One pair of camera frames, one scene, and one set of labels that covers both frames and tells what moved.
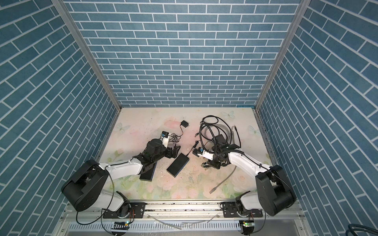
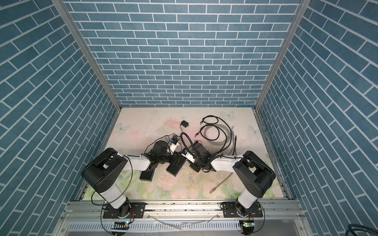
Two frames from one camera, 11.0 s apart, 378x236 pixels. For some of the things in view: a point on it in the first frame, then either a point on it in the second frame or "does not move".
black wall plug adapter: [184, 124] does not move
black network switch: [177, 165] does not move
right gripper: [215, 165] → [194, 167]
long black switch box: [147, 171] does not move
